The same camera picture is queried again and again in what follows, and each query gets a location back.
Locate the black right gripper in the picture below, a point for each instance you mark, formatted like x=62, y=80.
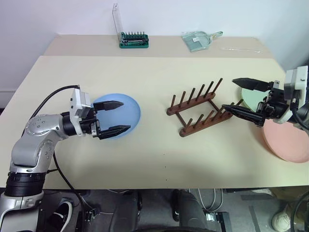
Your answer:
x=274, y=106

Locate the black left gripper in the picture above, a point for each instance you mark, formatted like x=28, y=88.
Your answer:
x=88, y=125

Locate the blue plate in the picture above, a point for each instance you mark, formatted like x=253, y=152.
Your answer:
x=131, y=113

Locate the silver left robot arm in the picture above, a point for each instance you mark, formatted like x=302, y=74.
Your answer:
x=36, y=125

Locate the brown wooden dish rack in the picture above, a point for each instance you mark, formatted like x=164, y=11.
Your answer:
x=188, y=104

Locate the green plate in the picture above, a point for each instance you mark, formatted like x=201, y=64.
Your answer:
x=251, y=97

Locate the clear plastic strip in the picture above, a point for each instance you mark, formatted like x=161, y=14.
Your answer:
x=241, y=49

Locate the red plate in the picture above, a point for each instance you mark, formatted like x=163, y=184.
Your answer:
x=285, y=142

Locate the clear green plastic dustpan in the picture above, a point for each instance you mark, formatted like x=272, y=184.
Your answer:
x=198, y=41

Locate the green screwdriver bit case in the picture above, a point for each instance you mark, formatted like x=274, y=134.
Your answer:
x=134, y=43

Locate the dark rounded shape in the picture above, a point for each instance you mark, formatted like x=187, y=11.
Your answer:
x=125, y=210
x=188, y=207

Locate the black shoe with white stripe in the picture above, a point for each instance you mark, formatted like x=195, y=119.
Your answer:
x=62, y=212

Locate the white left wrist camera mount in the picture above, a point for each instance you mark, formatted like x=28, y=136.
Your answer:
x=78, y=104

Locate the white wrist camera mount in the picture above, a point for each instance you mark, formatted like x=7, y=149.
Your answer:
x=300, y=77
x=78, y=104

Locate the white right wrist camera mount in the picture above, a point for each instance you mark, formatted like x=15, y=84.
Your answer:
x=300, y=77

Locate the metal table foot bracket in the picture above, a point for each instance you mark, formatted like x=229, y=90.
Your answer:
x=217, y=218

